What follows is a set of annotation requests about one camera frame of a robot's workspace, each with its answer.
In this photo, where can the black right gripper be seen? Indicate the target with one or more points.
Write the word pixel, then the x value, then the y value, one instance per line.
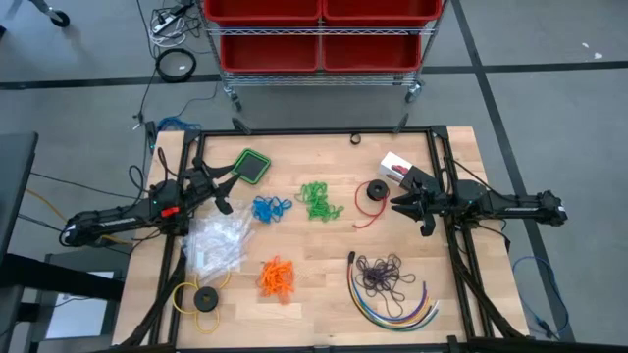
pixel 431 202

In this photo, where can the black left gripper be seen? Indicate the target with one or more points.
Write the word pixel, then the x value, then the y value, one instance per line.
pixel 198 182

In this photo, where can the blue rubber bands pile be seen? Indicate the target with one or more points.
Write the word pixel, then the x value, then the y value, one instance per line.
pixel 267 208

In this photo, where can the clear plastic bags pile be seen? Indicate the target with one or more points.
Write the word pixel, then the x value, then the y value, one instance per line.
pixel 216 240

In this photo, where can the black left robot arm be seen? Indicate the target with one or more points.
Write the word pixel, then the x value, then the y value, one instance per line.
pixel 122 218

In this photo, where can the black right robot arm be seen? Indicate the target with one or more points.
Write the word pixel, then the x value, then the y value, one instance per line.
pixel 515 208

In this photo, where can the dark purple rubber bands pile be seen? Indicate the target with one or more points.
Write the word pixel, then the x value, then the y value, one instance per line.
pixel 378 277

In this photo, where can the green rubber bands pile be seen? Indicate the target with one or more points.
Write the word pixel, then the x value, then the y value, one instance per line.
pixel 316 201

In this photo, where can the orange rubber bands pile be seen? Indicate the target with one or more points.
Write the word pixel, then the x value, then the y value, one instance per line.
pixel 277 279

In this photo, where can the black pad with green rim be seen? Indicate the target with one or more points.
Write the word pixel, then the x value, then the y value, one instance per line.
pixel 251 166

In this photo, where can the white cardboard box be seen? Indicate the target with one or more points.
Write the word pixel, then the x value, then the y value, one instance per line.
pixel 392 164

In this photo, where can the small black device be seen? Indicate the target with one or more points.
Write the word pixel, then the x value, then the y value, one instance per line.
pixel 151 135

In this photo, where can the red plastic bin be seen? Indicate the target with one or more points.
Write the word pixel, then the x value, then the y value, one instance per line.
pixel 262 10
pixel 382 10
pixel 270 54
pixel 371 54

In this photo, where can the white power strip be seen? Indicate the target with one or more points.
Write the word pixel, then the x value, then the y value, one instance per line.
pixel 164 23

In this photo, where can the black low furniture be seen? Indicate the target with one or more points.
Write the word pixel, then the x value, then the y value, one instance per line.
pixel 49 279

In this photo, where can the black desk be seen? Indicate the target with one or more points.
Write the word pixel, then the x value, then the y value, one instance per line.
pixel 15 186

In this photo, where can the black chair caster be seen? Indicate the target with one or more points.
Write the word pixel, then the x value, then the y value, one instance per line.
pixel 60 18

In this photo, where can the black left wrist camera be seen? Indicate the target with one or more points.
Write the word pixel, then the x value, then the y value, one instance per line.
pixel 224 205

